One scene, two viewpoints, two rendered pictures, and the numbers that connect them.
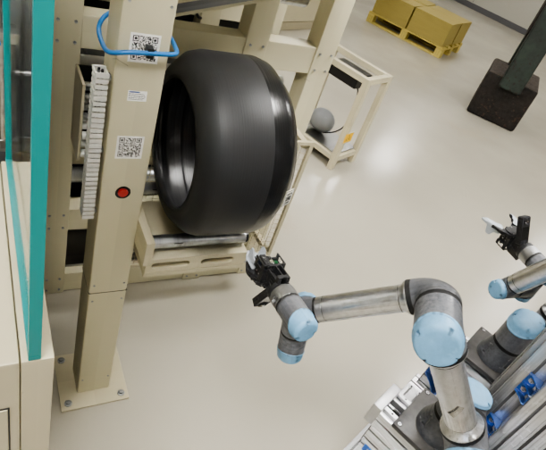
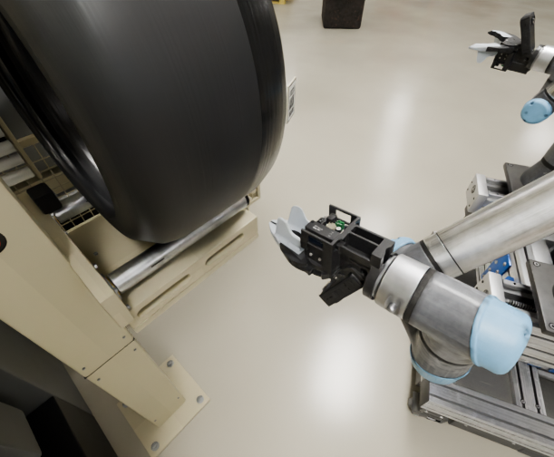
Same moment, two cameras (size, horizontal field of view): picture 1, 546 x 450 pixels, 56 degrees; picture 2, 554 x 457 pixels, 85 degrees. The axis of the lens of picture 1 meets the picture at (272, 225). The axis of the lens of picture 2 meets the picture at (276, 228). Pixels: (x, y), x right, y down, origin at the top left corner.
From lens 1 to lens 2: 107 cm
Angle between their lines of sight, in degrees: 13
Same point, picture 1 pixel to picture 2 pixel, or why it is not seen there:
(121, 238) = (67, 302)
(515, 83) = not seen: outside the picture
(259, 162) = (209, 24)
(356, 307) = (533, 230)
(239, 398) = (304, 335)
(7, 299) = not seen: outside the picture
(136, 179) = not seen: outside the picture
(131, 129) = not seen: outside the picture
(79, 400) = (165, 434)
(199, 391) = (268, 350)
